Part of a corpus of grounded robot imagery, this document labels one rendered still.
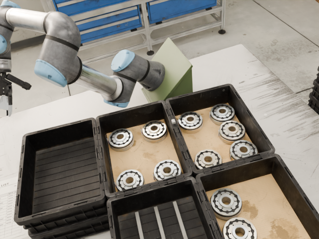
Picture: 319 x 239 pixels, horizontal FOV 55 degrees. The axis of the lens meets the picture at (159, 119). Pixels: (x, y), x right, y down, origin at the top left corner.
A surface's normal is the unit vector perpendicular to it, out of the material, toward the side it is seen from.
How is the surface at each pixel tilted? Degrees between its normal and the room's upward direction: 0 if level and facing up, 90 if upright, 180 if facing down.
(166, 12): 90
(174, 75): 44
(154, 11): 90
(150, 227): 0
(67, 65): 85
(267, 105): 0
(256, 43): 0
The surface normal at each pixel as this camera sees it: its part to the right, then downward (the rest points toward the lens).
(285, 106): -0.11, -0.69
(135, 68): 0.61, 0.21
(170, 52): -0.72, -0.27
